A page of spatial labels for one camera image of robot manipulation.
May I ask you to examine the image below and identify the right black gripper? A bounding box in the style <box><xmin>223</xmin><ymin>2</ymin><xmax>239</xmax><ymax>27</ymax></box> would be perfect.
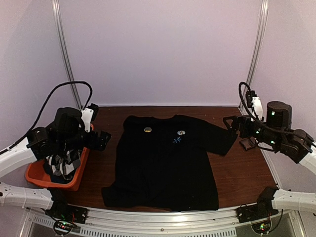
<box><xmin>222</xmin><ymin>114</ymin><xmax>280</xmax><ymax>149</ymax></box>

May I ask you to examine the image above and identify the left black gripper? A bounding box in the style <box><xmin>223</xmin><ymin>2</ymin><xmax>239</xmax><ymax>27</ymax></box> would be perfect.
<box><xmin>58</xmin><ymin>128</ymin><xmax>111</xmax><ymax>153</ymax></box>

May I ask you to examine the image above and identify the round gold brooch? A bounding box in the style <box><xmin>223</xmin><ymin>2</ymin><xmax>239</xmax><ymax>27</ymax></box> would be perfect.
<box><xmin>177</xmin><ymin>130</ymin><xmax>186</xmax><ymax>136</ymax></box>

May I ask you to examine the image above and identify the black t-shirt blue logo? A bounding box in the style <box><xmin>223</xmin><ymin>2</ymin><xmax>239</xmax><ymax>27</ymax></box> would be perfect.
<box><xmin>101</xmin><ymin>115</ymin><xmax>237</xmax><ymax>211</ymax></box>

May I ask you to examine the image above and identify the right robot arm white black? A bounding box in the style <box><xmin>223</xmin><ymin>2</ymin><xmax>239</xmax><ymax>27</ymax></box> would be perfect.
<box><xmin>223</xmin><ymin>101</ymin><xmax>316</xmax><ymax>218</ymax></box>

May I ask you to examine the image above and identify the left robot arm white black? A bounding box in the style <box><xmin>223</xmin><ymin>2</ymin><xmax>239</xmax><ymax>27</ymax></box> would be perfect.
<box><xmin>0</xmin><ymin>105</ymin><xmax>111</xmax><ymax>219</ymax></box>

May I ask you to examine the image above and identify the black white checkered shirt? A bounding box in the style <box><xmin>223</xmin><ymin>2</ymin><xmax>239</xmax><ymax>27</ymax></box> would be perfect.
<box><xmin>43</xmin><ymin>150</ymin><xmax>82</xmax><ymax>177</ymax></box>

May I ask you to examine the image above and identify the dark blue garment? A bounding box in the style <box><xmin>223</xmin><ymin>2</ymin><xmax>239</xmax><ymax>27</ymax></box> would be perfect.
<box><xmin>45</xmin><ymin>171</ymin><xmax>75</xmax><ymax>184</ymax></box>

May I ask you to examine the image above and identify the orange plastic bin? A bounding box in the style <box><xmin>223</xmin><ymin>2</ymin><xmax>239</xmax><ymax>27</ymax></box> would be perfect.
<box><xmin>25</xmin><ymin>127</ymin><xmax>89</xmax><ymax>191</ymax></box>

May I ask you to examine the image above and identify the left circuit board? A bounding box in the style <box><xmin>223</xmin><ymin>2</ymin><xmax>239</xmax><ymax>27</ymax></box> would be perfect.
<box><xmin>53</xmin><ymin>220</ymin><xmax>74</xmax><ymax>235</ymax></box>

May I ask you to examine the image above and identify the circuit board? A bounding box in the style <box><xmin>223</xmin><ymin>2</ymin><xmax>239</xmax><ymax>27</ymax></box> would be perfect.
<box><xmin>251</xmin><ymin>220</ymin><xmax>272</xmax><ymax>235</ymax></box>
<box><xmin>53</xmin><ymin>220</ymin><xmax>74</xmax><ymax>235</ymax></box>

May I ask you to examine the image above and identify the right circuit board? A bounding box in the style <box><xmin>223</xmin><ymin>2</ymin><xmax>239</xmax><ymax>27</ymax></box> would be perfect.
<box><xmin>251</xmin><ymin>220</ymin><xmax>272</xmax><ymax>235</ymax></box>

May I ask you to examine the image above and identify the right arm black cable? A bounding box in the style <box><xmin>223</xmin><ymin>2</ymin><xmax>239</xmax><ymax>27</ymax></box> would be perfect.
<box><xmin>238</xmin><ymin>81</ymin><xmax>312</xmax><ymax>139</ymax></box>

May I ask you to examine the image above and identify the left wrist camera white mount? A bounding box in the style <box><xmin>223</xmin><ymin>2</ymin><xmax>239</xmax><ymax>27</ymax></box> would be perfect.
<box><xmin>80</xmin><ymin>103</ymin><xmax>99</xmax><ymax>133</ymax></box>

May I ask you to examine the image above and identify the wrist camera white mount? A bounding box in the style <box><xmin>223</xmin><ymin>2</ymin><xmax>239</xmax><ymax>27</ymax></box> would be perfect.
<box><xmin>246</xmin><ymin>90</ymin><xmax>263</xmax><ymax>121</ymax></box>
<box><xmin>80</xmin><ymin>103</ymin><xmax>99</xmax><ymax>133</ymax></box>

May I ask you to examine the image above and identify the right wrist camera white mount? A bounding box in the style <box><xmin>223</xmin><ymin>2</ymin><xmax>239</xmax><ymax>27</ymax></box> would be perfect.
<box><xmin>246</xmin><ymin>90</ymin><xmax>263</xmax><ymax>121</ymax></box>

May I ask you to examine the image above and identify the aluminium front rail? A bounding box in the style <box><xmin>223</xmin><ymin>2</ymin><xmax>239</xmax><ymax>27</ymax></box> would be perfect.
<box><xmin>21</xmin><ymin>194</ymin><xmax>307</xmax><ymax>237</ymax></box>

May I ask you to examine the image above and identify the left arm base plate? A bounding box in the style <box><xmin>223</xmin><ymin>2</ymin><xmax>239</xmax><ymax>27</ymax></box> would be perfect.
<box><xmin>44</xmin><ymin>204</ymin><xmax>88</xmax><ymax>224</ymax></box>

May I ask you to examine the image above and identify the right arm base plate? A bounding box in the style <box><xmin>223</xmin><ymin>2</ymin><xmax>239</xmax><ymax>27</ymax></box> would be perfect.
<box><xmin>236</xmin><ymin>203</ymin><xmax>279</xmax><ymax>223</ymax></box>

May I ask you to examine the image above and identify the right aluminium corner post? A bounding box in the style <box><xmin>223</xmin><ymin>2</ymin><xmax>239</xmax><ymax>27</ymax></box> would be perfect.
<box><xmin>238</xmin><ymin>0</ymin><xmax>269</xmax><ymax>111</ymax></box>

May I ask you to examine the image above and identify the aluminium corner post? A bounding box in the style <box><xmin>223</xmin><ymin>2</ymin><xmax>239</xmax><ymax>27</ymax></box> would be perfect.
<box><xmin>238</xmin><ymin>0</ymin><xmax>269</xmax><ymax>111</ymax></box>
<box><xmin>51</xmin><ymin>0</ymin><xmax>82</xmax><ymax>109</ymax></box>

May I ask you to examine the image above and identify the left aluminium corner post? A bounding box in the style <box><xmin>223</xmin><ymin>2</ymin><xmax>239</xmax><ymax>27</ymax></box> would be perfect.
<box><xmin>51</xmin><ymin>0</ymin><xmax>82</xmax><ymax>109</ymax></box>

